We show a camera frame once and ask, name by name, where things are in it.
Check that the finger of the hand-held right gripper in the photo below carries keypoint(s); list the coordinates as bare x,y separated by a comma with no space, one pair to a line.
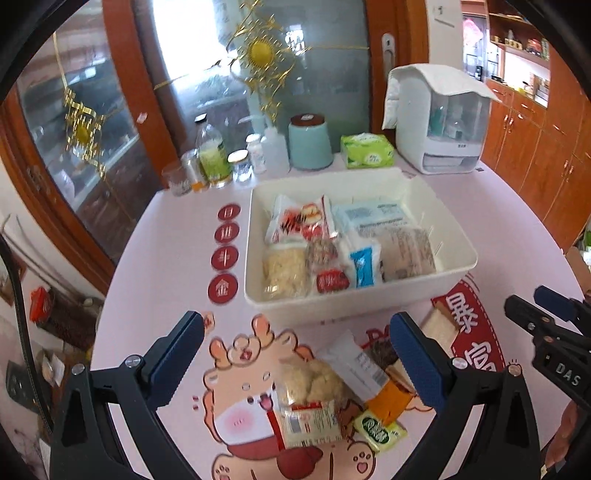
526,314
556,299

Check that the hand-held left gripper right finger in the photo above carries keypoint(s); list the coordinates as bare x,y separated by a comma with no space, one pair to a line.
413,364

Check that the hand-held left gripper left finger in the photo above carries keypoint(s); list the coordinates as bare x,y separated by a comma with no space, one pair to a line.
175,361

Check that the blue and white snack packet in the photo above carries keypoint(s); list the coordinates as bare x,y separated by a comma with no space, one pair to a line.
364,266

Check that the white plastic bin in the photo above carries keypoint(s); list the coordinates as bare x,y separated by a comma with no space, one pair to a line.
258,286

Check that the clear white-label snack packet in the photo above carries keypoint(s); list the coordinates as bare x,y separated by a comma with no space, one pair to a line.
408,251

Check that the small red label packet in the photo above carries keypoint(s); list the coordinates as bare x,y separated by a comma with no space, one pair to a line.
331,282

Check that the clear nut candy packet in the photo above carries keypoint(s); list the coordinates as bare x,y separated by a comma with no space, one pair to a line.
323,252

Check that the light blue snack packet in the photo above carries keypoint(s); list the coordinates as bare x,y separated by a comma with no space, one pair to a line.
371,214

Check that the red and white snack packet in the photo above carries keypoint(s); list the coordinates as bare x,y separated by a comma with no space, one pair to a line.
286,221

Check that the person's right hand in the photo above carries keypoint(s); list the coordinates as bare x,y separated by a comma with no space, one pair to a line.
571,423

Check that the dark brown cake packet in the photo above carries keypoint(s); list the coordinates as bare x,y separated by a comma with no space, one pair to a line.
383,353

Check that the cardboard box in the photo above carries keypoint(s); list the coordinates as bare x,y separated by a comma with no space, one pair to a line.
577,263

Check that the orange snack packet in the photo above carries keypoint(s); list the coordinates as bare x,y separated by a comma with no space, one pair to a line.
390,402

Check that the white labelled snack packet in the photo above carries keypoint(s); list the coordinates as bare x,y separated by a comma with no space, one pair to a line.
353,364

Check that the small green snack packet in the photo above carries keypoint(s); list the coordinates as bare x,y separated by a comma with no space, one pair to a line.
379,430

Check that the clear pale puffed snack packet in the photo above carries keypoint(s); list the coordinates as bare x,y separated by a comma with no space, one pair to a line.
310,383

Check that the red-edged cracker packet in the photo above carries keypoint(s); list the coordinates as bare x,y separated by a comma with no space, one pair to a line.
307,424

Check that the red-lid storage jar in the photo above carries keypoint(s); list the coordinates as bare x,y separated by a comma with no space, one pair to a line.
60,314

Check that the glass cup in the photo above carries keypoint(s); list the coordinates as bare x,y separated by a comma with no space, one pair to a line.
175,181

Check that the white countertop appliance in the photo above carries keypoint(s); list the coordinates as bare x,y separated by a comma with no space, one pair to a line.
443,147

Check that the small metal-lid jar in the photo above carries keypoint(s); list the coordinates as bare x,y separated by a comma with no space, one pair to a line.
193,171

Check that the small white-lid glass jar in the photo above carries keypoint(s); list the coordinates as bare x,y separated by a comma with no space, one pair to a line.
240,167

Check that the green label bottle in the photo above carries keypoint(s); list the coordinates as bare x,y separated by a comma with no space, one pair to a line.
214,159

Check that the green tissue pack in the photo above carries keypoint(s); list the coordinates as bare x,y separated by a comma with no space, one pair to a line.
367,151

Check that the white pill bottle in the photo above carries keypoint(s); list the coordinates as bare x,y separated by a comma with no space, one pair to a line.
256,154

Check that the white squeeze bottle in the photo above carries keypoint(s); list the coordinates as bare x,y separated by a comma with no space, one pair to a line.
276,147

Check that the teal canister brown lid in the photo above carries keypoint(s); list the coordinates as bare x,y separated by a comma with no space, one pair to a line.
310,143

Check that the white cloth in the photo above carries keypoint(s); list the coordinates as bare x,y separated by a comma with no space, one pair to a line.
443,81

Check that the small gold door ornament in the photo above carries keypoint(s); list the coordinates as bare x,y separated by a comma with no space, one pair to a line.
83,131

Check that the large gold door ornament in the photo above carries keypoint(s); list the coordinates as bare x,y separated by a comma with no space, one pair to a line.
260,50

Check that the wooden wall cabinet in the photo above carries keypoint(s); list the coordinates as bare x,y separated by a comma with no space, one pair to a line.
535,138

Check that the white light switch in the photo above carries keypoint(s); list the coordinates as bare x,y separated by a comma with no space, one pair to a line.
444,14

